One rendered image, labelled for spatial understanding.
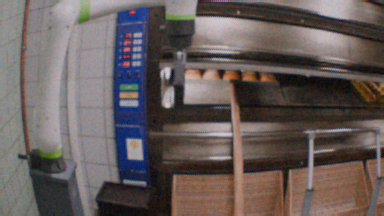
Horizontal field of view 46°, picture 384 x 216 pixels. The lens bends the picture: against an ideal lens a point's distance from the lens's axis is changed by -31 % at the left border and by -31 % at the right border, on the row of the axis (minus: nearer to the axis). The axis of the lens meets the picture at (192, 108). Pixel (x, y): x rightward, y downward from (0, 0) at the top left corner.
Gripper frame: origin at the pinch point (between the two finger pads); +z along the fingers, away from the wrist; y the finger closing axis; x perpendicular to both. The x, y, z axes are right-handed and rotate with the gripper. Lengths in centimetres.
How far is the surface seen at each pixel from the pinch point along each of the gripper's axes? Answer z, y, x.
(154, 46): 2, -97, -14
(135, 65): 10, -94, -23
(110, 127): 41, -97, -37
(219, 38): -2, -95, 15
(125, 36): -5, -95, -29
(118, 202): 66, -57, -31
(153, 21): -11, -97, -15
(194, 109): 32, -96, 4
